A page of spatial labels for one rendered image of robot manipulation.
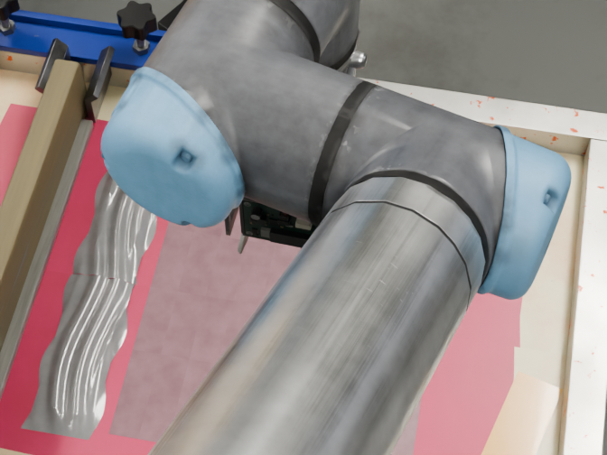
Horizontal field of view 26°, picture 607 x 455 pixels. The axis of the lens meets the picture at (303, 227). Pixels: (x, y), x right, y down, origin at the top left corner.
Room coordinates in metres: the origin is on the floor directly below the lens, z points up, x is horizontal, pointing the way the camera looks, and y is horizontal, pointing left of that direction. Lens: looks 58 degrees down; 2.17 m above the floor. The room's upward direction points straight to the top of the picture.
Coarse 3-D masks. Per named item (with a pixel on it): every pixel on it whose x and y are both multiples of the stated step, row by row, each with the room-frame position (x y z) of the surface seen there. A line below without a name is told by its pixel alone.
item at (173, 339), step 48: (48, 288) 0.68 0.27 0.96; (144, 288) 0.68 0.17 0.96; (48, 336) 0.63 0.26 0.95; (144, 336) 0.63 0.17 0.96; (192, 336) 0.63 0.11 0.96; (144, 384) 0.57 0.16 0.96; (192, 384) 0.57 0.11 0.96; (432, 384) 0.57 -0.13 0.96; (480, 384) 0.57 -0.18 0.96; (0, 432) 0.52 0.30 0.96; (96, 432) 0.52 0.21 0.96; (144, 432) 0.52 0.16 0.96; (432, 432) 0.52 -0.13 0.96; (480, 432) 0.52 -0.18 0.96
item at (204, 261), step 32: (0, 128) 0.89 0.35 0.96; (96, 128) 0.89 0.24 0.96; (0, 160) 0.85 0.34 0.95; (96, 160) 0.85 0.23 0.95; (0, 192) 0.80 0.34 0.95; (64, 224) 0.76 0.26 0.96; (160, 224) 0.76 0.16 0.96; (224, 224) 0.76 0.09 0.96; (64, 256) 0.72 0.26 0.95; (160, 256) 0.72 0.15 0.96; (192, 256) 0.72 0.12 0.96; (224, 256) 0.72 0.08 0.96; (256, 256) 0.72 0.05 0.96; (288, 256) 0.72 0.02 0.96; (160, 288) 0.68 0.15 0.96; (192, 288) 0.68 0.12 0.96; (224, 288) 0.68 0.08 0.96; (256, 288) 0.68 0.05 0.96; (480, 320) 0.64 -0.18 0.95; (512, 320) 0.64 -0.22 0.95
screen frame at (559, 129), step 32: (0, 64) 0.98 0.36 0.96; (32, 64) 0.97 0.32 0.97; (416, 96) 0.91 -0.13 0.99; (448, 96) 0.91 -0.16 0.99; (480, 96) 0.91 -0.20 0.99; (512, 128) 0.87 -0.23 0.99; (544, 128) 0.87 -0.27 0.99; (576, 128) 0.87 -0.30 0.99; (576, 256) 0.71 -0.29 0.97; (576, 288) 0.66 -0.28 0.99; (576, 320) 0.63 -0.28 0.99; (576, 352) 0.59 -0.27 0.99; (576, 384) 0.55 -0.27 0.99; (576, 416) 0.52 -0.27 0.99; (576, 448) 0.49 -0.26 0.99
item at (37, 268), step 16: (80, 128) 0.86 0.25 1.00; (80, 144) 0.84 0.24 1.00; (80, 160) 0.82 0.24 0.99; (64, 176) 0.80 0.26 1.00; (64, 192) 0.78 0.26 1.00; (64, 208) 0.76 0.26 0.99; (48, 224) 0.74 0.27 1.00; (48, 240) 0.72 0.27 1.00; (48, 256) 0.70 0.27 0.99; (32, 272) 0.68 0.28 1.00; (32, 288) 0.66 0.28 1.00; (32, 304) 0.64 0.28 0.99; (16, 320) 0.62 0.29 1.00; (16, 336) 0.61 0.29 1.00; (0, 352) 0.59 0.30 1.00; (16, 352) 0.59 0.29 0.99; (0, 368) 0.57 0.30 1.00; (0, 384) 0.55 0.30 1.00; (0, 400) 0.54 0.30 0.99
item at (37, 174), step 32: (64, 64) 0.90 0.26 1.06; (64, 96) 0.86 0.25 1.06; (32, 128) 0.82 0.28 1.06; (64, 128) 0.83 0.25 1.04; (32, 160) 0.77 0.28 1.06; (64, 160) 0.81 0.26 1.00; (32, 192) 0.74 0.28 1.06; (0, 224) 0.70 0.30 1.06; (32, 224) 0.71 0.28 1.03; (0, 256) 0.66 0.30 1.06; (32, 256) 0.69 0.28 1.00; (0, 288) 0.63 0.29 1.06; (0, 320) 0.61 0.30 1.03
